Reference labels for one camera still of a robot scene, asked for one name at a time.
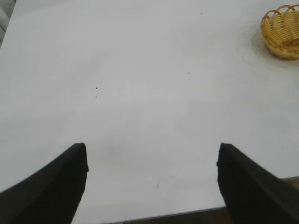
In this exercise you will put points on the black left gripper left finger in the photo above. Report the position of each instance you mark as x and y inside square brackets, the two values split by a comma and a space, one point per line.
[46, 186]

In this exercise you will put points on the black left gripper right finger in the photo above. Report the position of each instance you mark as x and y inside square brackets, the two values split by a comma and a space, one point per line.
[252, 191]

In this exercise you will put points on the transparent plastic saucer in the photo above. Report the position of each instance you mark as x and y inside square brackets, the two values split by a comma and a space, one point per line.
[257, 47]

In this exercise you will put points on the yellow woven plastic basket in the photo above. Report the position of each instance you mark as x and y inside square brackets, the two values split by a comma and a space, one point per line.
[282, 35]

